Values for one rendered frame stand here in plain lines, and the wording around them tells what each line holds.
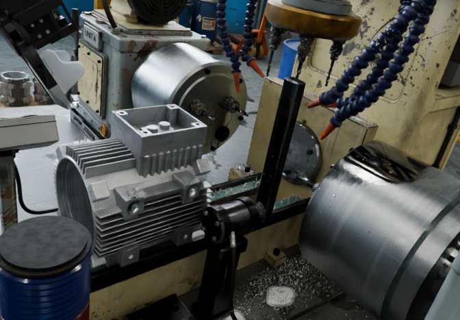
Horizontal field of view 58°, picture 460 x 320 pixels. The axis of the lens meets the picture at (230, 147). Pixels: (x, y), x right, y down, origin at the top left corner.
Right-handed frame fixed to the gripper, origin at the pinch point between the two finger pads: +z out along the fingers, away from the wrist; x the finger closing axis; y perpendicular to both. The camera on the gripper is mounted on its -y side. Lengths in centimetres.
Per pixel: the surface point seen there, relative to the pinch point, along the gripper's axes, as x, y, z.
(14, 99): 239, -6, 107
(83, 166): -8.8, -2.7, 6.2
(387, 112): -17, 54, 34
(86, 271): -38.0, -7.4, -7.7
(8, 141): 11.2, -9.6, 7.8
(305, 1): -8.3, 43.2, 4.4
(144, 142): -10.8, 6.0, 7.5
